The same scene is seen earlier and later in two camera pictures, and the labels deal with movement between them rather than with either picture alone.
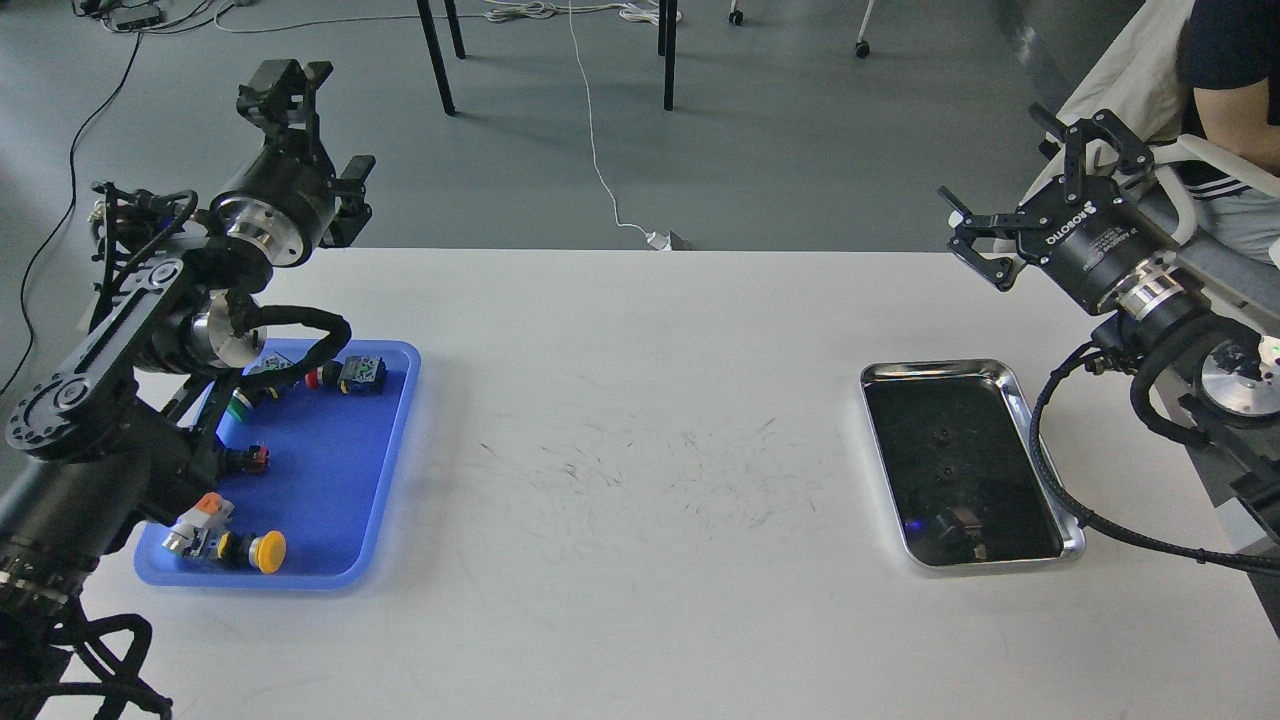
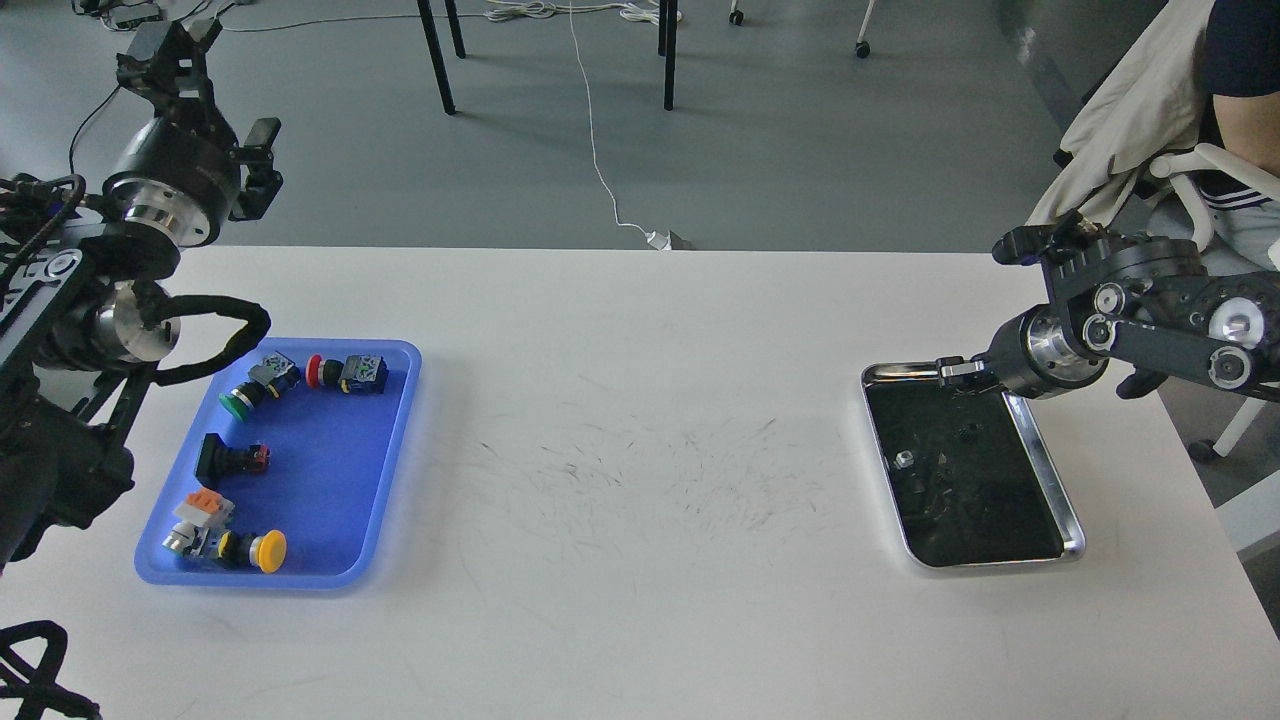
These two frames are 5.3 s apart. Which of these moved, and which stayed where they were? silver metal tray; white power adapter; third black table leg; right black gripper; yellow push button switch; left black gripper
Moved: left black gripper; right black gripper
Stayed: silver metal tray; third black table leg; white power adapter; yellow push button switch
